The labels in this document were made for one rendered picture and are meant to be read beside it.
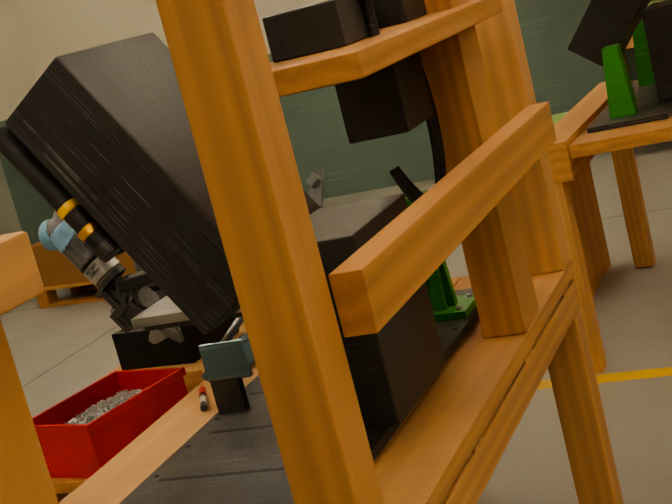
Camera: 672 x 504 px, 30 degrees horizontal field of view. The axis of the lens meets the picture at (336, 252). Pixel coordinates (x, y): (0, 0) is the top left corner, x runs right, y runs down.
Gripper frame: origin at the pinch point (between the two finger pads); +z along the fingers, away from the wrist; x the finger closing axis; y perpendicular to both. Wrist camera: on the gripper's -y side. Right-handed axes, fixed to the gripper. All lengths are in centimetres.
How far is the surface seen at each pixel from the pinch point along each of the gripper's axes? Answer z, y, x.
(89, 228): -20, -30, 43
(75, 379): -56, 265, -307
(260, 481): 32, -29, 58
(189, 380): 6.6, 21.7, -22.5
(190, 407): 13.1, -1.3, 18.0
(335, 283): 19, -75, 80
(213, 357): 9.9, -17.1, 23.5
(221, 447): 23, -16, 41
